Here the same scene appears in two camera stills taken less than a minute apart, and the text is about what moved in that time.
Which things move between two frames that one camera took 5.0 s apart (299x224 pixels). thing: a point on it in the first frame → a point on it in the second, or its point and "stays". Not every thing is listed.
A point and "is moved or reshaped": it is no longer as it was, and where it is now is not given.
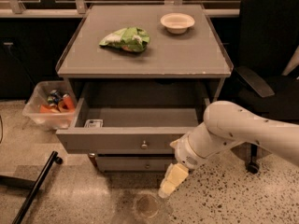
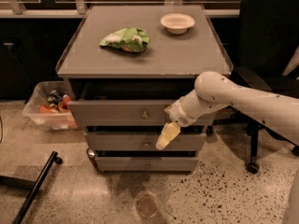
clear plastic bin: x=51 y=105 stays
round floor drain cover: x=148 y=205 stays
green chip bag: x=132 y=39 stays
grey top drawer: x=132 y=118 is moved or reshaped
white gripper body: x=184 y=154 → x=179 y=115
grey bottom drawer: x=135 y=163 stays
